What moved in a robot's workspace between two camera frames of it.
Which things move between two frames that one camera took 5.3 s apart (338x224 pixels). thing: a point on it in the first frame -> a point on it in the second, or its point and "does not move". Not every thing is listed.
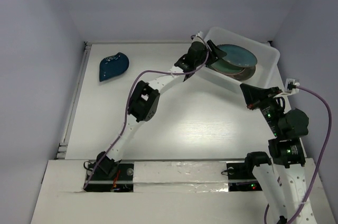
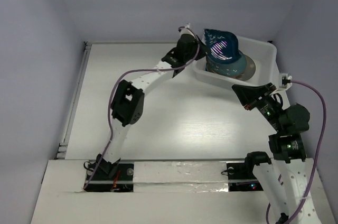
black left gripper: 218,53 -> 203,50
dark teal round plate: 238,55 -> 235,67
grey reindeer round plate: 245,74 does not move
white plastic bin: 267,57 does not move
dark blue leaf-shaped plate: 113,65 -> 222,47
